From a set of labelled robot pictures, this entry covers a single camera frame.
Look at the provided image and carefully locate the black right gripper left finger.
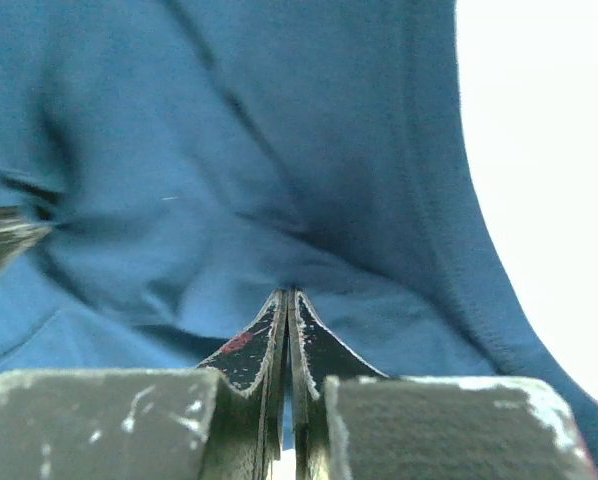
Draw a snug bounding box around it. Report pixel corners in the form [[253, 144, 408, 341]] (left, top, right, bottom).
[[0, 290, 287, 480]]

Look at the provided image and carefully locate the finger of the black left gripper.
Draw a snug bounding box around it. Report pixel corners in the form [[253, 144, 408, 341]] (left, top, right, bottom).
[[0, 207, 51, 271]]

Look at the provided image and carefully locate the navy blue t shirt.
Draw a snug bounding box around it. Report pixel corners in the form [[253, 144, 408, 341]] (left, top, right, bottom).
[[0, 1, 598, 468]]

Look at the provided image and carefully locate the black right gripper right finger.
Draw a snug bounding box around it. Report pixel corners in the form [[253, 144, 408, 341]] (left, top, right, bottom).
[[287, 290, 598, 480]]

